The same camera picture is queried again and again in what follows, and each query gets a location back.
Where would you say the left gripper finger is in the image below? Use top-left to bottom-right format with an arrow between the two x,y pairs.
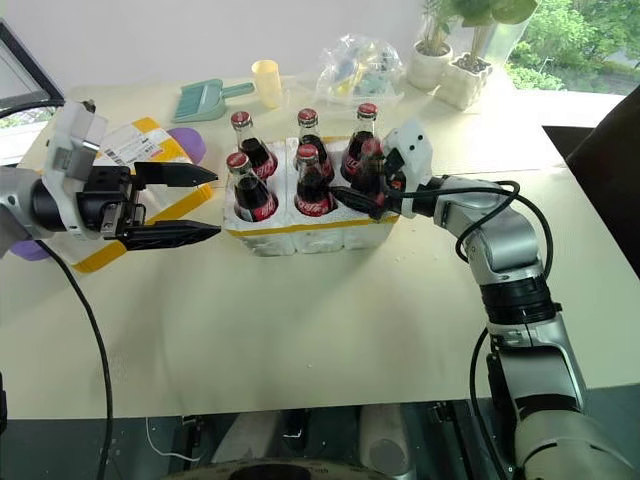
130,162 -> 219,191
118,219 -> 223,252

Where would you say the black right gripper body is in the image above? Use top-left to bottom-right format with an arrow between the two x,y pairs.
381,148 -> 408,202

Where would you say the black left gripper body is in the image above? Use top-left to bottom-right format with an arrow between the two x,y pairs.
75,167 -> 147,242

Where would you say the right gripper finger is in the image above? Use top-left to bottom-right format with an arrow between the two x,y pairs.
331,185 -> 389,222

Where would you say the glass cola bottle red cap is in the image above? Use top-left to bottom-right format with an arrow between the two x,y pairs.
230,110 -> 279,182
225,151 -> 280,224
348,138 -> 388,209
340,102 -> 380,184
296,107 -> 336,184
293,143 -> 338,218

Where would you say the yellow taped cardboard box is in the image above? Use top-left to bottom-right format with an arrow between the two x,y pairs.
64,116 -> 214,274

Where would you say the white foam bottle crate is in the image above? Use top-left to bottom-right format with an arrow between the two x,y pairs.
220,134 -> 402,259

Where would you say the purple plastic object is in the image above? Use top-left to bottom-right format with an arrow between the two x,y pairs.
9,126 -> 208,262

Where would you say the green plastic dustpan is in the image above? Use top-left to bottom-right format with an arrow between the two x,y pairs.
171,77 -> 257,125

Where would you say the round white plant pot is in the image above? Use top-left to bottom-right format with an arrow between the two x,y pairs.
406,40 -> 454,92

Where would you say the clear plastic bag with items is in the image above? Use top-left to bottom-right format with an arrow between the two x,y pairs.
315,33 -> 406,104

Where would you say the bumpy white plant pot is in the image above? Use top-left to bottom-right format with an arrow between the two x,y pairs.
439,52 -> 494,112

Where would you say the pale yellow plastic cup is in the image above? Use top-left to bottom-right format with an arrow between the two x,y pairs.
250,59 -> 283,110

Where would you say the thin-stemmed green plant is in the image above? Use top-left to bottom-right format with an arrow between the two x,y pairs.
417,0 -> 467,57

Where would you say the broad-leaved green plant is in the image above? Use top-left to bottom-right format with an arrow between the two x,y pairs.
449,0 -> 539,67

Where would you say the dark chair back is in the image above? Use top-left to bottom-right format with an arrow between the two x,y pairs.
563,82 -> 640,282

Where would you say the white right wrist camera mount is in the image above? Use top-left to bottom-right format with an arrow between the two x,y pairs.
382,119 -> 434,220

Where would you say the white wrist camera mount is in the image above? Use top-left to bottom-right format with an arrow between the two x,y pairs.
382,119 -> 434,220
42,101 -> 110,241

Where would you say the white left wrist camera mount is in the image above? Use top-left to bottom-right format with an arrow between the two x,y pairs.
42,101 -> 110,241

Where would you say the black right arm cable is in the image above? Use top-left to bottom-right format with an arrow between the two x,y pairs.
388,179 -> 556,474

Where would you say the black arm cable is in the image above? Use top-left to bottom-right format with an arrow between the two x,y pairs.
388,179 -> 556,474
35,238 -> 115,480

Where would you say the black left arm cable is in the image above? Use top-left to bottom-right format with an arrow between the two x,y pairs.
35,238 -> 115,480

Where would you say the thin white cable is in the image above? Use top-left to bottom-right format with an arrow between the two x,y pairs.
144,416 -> 202,464

